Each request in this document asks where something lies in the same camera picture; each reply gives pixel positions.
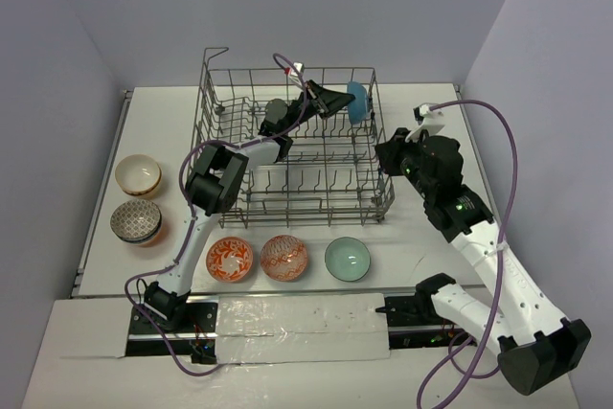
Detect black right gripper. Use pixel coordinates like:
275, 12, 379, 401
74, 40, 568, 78
375, 126, 435, 199

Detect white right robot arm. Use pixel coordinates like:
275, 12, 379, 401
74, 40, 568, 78
375, 128, 591, 396

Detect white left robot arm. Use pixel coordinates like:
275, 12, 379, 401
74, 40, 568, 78
143, 80, 355, 331

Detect pale green bowl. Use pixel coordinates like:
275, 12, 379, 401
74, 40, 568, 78
325, 237, 372, 283

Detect orange geometric pattern bowl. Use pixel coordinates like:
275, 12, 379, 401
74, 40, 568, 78
260, 235, 308, 282

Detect orange floral pattern bowl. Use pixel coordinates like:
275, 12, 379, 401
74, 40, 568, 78
205, 237, 254, 283

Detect white bowl orange rim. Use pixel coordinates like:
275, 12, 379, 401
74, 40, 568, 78
114, 154, 162, 196

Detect white taped sheet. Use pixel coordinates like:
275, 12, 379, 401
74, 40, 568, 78
216, 293, 390, 364

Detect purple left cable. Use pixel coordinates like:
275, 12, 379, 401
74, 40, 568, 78
124, 52, 317, 376

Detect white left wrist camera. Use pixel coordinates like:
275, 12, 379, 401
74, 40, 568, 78
284, 62, 305, 88

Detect grey wire dish rack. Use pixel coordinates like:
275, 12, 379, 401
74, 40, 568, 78
192, 47, 395, 228

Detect black mounting rail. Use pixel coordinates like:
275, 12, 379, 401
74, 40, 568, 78
125, 295, 466, 365

